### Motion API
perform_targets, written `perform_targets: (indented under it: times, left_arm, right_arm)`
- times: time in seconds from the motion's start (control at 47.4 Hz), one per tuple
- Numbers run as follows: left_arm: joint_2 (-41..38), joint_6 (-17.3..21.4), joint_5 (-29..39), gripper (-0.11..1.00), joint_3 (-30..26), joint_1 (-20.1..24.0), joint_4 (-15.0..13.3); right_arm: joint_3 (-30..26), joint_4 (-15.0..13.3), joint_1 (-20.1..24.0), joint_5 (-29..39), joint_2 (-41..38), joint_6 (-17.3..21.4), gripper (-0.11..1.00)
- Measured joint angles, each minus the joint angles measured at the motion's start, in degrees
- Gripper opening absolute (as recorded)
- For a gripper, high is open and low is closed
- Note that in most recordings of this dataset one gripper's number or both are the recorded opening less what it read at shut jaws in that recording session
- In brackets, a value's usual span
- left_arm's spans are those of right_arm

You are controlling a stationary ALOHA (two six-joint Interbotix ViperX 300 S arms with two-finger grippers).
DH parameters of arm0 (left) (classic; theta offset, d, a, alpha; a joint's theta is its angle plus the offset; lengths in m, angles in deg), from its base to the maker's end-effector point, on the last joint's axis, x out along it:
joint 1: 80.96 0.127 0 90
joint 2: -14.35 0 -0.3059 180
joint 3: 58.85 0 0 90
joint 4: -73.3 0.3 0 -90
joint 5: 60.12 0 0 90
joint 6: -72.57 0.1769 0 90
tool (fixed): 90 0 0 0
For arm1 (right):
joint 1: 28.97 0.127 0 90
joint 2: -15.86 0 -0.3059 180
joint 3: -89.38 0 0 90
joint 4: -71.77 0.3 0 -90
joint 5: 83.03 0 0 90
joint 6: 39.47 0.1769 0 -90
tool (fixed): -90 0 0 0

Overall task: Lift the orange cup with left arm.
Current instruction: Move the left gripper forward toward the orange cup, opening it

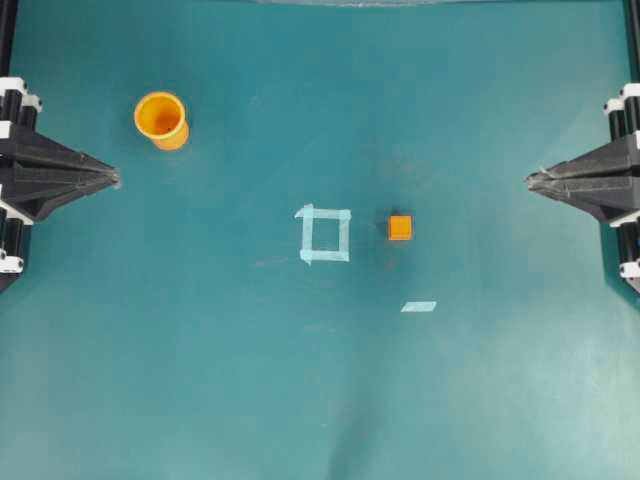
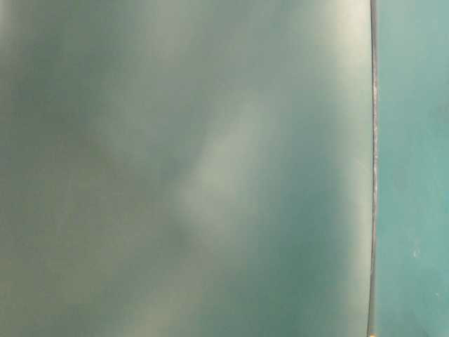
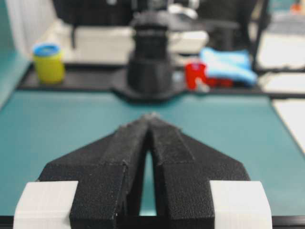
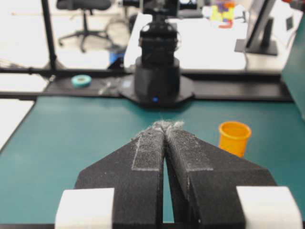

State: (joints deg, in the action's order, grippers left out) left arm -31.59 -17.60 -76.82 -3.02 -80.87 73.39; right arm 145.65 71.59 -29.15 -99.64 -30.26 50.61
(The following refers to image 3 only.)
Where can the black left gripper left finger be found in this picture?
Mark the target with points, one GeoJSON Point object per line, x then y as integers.
{"type": "Point", "coordinates": [86, 188]}

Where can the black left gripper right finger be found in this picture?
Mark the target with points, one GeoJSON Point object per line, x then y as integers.
{"type": "Point", "coordinates": [198, 187]}

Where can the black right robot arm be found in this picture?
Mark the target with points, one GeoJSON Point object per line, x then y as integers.
{"type": "Point", "coordinates": [149, 75]}

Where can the yellow cup with blue lid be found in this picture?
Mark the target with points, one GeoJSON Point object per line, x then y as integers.
{"type": "Point", "coordinates": [48, 63]}

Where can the red plastic object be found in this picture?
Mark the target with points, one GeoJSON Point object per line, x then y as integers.
{"type": "Point", "coordinates": [196, 77]}

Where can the light blue cloth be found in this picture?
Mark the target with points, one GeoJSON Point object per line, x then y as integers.
{"type": "Point", "coordinates": [234, 65]}

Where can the black table edge rail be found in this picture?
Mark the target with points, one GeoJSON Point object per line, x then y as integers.
{"type": "Point", "coordinates": [89, 77]}

